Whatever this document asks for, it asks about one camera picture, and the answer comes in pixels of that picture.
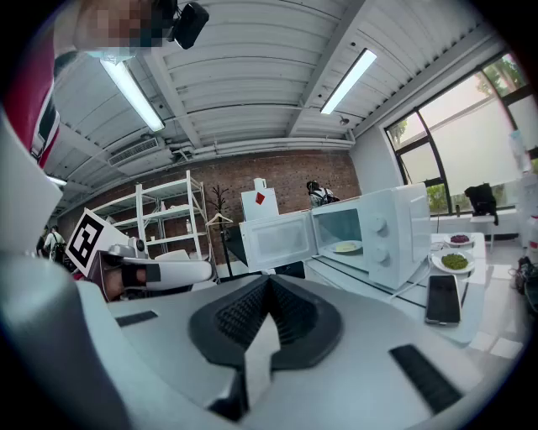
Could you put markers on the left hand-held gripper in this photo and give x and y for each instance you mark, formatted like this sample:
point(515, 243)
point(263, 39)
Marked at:
point(84, 243)

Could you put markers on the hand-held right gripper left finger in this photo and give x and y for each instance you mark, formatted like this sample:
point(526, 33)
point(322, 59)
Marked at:
point(227, 319)

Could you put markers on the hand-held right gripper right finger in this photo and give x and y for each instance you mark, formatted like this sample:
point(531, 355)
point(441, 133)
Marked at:
point(311, 331)

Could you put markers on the white food plate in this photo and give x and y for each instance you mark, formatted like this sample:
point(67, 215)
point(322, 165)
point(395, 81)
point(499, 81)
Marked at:
point(334, 248)

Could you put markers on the yellow noodle food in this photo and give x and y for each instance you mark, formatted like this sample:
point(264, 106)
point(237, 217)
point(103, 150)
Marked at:
point(346, 247)

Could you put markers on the white microwave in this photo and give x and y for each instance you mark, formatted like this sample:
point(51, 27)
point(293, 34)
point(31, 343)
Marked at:
point(391, 235)

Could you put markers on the person's left hand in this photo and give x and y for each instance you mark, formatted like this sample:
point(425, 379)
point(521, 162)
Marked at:
point(134, 275)

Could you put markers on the white office chair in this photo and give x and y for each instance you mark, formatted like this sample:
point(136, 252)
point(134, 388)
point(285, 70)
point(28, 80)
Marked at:
point(172, 255)

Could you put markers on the clear plastic bottle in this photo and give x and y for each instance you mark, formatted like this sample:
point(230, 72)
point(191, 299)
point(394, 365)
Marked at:
point(189, 226)

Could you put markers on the white clothes hanger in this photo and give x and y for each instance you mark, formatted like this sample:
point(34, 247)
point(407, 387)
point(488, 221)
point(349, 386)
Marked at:
point(217, 215)

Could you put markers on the black coat rack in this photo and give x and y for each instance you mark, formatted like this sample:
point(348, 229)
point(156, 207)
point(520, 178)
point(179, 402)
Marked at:
point(219, 201)

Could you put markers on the white metal shelving rack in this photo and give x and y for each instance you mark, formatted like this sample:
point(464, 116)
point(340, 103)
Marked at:
point(139, 210)

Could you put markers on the white fridge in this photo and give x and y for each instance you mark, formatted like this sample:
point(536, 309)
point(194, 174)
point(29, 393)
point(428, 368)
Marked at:
point(269, 210)

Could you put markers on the red diamond paper decoration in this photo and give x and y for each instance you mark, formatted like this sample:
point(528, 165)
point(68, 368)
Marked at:
point(260, 198)

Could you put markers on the white jug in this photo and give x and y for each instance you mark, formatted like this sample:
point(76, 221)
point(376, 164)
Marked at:
point(260, 184)

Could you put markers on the white ceiling air conditioner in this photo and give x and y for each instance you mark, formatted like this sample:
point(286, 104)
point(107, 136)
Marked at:
point(138, 153)

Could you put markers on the black smartphone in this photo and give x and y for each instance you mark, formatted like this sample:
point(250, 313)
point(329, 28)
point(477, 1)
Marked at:
point(443, 300)

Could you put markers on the white bean plate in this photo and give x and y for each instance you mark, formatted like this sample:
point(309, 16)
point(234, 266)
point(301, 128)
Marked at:
point(447, 241)
point(437, 263)

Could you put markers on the white table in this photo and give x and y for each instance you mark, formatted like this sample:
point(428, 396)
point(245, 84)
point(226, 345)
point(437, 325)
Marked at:
point(460, 334)

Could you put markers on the white ceiling pipe bundle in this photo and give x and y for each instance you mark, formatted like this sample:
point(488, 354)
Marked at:
point(273, 145)

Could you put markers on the green beans pile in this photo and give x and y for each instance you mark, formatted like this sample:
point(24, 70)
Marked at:
point(455, 261)

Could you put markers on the long ceiling tube light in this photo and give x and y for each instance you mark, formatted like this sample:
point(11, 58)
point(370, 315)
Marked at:
point(56, 180)
point(134, 96)
point(349, 80)

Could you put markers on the red beans pile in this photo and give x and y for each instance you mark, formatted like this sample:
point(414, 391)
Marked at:
point(459, 239)

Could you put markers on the white stool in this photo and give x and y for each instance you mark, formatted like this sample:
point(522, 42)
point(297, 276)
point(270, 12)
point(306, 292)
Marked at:
point(479, 219)

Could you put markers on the small ceiling sensor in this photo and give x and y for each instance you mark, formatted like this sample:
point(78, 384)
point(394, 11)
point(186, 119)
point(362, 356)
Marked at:
point(344, 121)

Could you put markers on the black jacket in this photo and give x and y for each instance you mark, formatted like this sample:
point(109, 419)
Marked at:
point(481, 199)

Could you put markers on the black floor device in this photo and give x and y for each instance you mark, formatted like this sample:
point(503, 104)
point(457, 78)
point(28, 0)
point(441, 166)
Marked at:
point(529, 281)

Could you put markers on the black framed window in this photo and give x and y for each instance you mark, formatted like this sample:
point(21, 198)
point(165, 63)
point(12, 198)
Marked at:
point(462, 147)

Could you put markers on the person's red top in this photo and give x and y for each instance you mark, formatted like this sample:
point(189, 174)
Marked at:
point(29, 84)

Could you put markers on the white water dispenser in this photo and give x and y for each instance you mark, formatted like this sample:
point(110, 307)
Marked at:
point(530, 197)

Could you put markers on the person's head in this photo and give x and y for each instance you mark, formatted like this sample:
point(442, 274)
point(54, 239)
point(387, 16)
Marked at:
point(117, 25)

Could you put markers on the black head camera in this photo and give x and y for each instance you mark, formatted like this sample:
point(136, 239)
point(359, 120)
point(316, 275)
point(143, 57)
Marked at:
point(191, 25)

